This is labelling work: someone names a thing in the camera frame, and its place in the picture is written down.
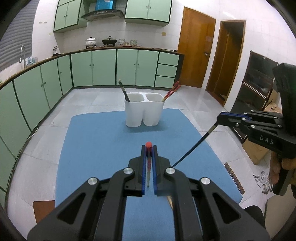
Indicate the white cooking pot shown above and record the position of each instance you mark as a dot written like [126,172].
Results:
[91,42]

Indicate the black glass cabinet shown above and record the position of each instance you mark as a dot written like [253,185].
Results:
[257,84]

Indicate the green upper kitchen cabinets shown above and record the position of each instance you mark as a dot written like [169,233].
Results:
[71,15]

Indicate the small kettle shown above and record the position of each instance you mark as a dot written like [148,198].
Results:
[56,51]

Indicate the white double utensil holder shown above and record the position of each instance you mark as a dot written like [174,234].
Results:
[143,107]

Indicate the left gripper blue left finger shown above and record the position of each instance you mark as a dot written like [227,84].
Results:
[144,168]

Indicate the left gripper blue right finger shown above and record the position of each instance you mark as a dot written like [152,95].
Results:
[154,169]

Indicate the blue table cloth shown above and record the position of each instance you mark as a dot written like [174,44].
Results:
[100,144]

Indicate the bamboo chopstick red ribbed handle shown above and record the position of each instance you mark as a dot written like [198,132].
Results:
[148,146]

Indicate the wooden door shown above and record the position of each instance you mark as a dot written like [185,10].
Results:
[226,60]
[195,43]

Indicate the window roller blind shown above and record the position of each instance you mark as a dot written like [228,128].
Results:
[17,34]

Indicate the green kitchen cabinets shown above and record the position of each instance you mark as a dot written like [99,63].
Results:
[71,15]
[29,96]

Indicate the green lower kitchen cabinets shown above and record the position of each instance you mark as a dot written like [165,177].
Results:
[29,96]

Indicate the black chopstick gold band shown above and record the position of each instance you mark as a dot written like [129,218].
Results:
[124,91]
[200,141]

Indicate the sink faucet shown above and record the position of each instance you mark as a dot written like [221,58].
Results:
[23,57]

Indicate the person's right hand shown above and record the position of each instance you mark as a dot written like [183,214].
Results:
[275,166]

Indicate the black wok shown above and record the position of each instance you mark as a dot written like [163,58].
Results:
[109,42]

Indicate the range hood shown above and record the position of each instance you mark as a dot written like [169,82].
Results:
[97,10]

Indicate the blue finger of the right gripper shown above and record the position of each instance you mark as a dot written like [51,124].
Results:
[231,119]
[263,114]

